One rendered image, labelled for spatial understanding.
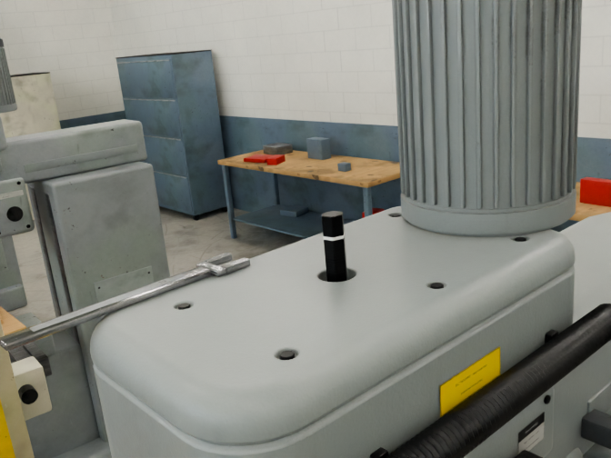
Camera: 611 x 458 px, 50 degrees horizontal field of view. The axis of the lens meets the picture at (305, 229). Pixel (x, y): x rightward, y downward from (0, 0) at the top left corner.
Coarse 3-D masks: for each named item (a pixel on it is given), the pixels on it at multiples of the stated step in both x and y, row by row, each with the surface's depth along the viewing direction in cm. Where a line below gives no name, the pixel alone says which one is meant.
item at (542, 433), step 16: (544, 400) 70; (528, 416) 68; (544, 416) 70; (496, 432) 64; (512, 432) 66; (528, 432) 68; (544, 432) 71; (480, 448) 62; (496, 448) 64; (512, 448) 67; (528, 448) 69; (544, 448) 72
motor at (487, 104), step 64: (448, 0) 64; (512, 0) 62; (576, 0) 65; (448, 64) 65; (512, 64) 63; (576, 64) 68; (448, 128) 67; (512, 128) 65; (576, 128) 70; (448, 192) 69; (512, 192) 67
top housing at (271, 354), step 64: (256, 256) 70; (320, 256) 68; (384, 256) 66; (448, 256) 64; (512, 256) 63; (128, 320) 56; (192, 320) 55; (256, 320) 54; (320, 320) 53; (384, 320) 52; (448, 320) 54; (512, 320) 60; (128, 384) 50; (192, 384) 45; (256, 384) 44; (320, 384) 45; (384, 384) 49; (448, 384) 55; (128, 448) 54; (192, 448) 44; (256, 448) 43; (320, 448) 45; (384, 448) 50
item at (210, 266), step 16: (224, 256) 68; (192, 272) 65; (208, 272) 65; (224, 272) 65; (144, 288) 61; (160, 288) 61; (96, 304) 58; (112, 304) 58; (128, 304) 59; (48, 320) 56; (64, 320) 56; (80, 320) 56; (16, 336) 53; (32, 336) 54
